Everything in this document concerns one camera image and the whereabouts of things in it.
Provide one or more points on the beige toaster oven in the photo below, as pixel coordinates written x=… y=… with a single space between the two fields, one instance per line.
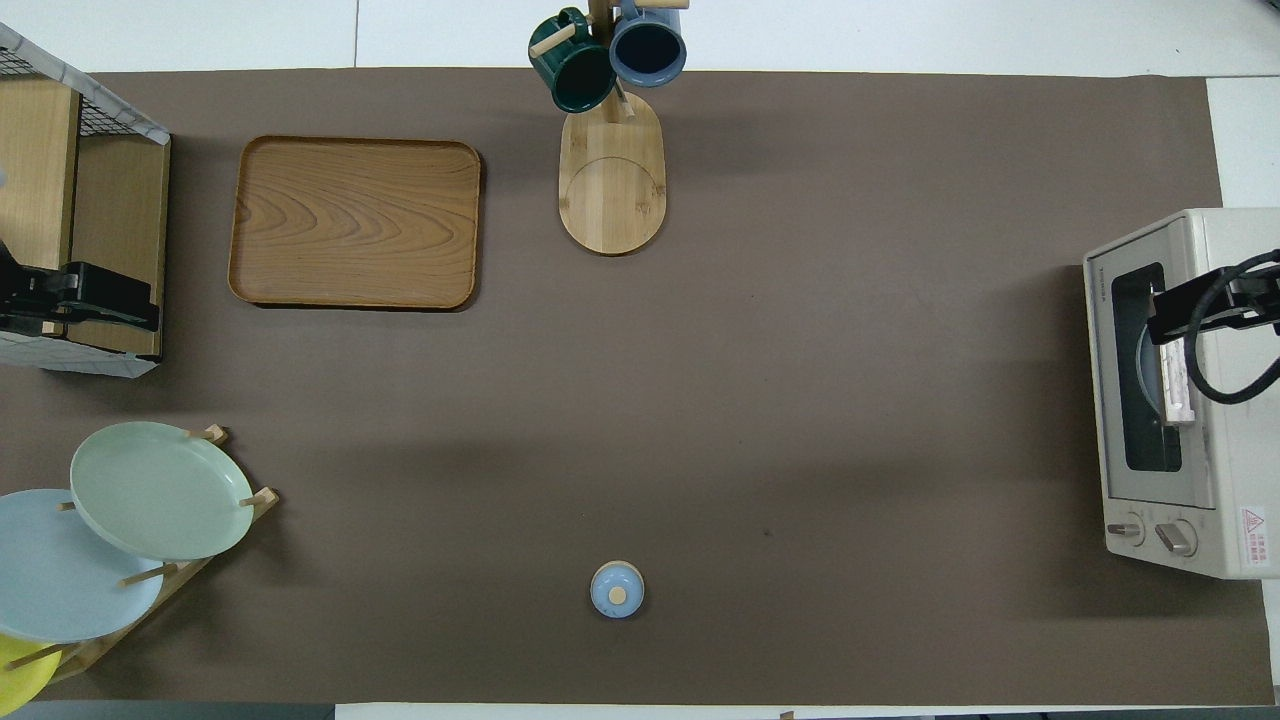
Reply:
x=1240 y=460

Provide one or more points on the silver oven knob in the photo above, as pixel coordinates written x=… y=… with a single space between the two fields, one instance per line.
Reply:
x=1125 y=530
x=1175 y=538

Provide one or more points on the blue mug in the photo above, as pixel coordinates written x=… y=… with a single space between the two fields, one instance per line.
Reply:
x=648 y=50

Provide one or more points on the pale green ceramic plate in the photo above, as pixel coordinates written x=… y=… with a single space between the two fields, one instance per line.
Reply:
x=160 y=490

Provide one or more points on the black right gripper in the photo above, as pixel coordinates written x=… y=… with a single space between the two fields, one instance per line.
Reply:
x=1265 y=310

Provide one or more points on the wooden mug tree stand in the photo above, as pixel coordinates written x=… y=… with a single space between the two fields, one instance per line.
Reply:
x=612 y=190

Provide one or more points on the wooden plate rack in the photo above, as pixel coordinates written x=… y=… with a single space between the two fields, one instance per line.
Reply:
x=262 y=497

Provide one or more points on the dark green mug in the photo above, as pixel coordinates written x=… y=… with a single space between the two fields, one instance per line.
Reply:
x=575 y=75

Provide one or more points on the brown table mat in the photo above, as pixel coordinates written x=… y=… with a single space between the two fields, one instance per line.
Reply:
x=800 y=400

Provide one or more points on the yellow ceramic plate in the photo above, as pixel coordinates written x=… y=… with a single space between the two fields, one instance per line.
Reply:
x=20 y=675

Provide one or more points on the small blue lidded jar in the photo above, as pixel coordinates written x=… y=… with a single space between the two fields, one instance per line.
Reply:
x=617 y=590

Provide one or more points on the rectangular wooden tray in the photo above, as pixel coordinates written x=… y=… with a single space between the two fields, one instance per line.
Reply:
x=355 y=222

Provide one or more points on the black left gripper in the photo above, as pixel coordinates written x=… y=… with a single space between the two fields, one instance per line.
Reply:
x=30 y=295

